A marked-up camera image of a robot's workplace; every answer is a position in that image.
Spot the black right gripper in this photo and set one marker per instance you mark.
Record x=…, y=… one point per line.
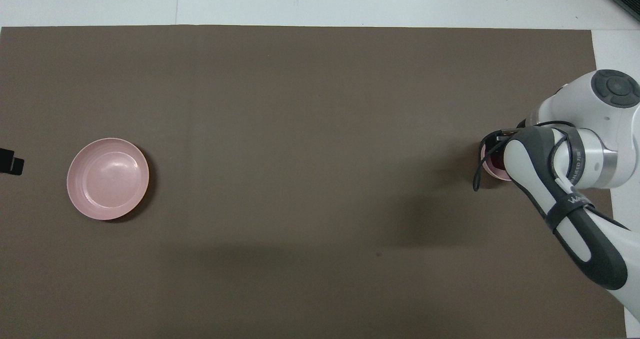
x=522, y=124

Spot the dark red apple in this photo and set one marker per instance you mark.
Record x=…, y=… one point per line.
x=497, y=165

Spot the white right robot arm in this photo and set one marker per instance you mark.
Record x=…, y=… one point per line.
x=595, y=154

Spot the pink bowl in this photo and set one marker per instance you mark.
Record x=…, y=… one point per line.
x=495, y=175

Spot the pink plate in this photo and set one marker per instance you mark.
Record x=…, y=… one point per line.
x=107, y=179

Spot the brown table mat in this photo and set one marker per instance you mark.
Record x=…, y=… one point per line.
x=300, y=129

